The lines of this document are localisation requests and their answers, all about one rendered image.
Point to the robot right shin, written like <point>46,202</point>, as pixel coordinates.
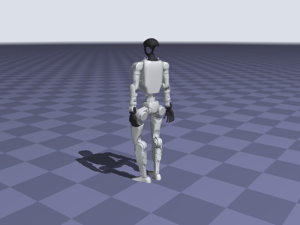
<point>156,156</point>

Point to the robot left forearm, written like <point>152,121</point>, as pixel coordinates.
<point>133,97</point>

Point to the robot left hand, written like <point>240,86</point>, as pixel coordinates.
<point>133,118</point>

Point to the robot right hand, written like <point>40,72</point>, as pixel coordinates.
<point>169,113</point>

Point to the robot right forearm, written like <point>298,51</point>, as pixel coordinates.
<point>167,99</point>

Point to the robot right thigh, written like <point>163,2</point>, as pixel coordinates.
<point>155,124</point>

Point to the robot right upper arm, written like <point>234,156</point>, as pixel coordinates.
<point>165,83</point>

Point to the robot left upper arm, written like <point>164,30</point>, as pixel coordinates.
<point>136,67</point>

